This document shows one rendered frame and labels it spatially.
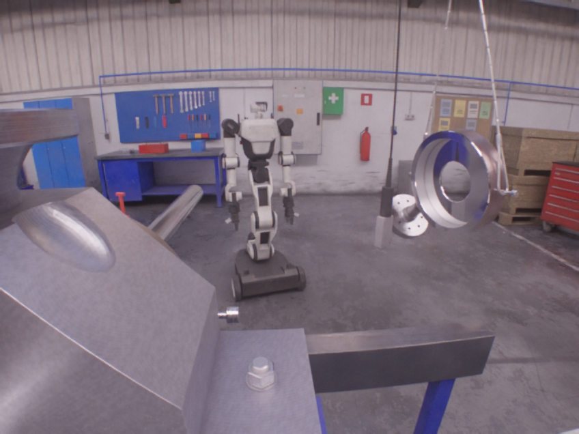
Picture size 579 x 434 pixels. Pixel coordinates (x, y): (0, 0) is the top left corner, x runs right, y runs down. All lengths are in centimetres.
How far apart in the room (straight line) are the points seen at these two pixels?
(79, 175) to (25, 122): 570
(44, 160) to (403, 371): 608
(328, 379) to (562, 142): 497
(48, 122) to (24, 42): 686
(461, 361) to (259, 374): 69
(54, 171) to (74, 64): 189
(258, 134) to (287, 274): 110
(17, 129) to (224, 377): 32
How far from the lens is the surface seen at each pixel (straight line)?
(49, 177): 633
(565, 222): 495
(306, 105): 513
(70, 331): 27
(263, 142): 233
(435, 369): 94
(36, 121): 31
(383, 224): 121
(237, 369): 41
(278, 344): 44
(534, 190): 524
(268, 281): 245
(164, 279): 37
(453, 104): 627
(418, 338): 87
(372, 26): 591
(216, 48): 564
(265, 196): 241
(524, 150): 499
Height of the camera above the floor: 140
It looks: 19 degrees down
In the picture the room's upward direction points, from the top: straight up
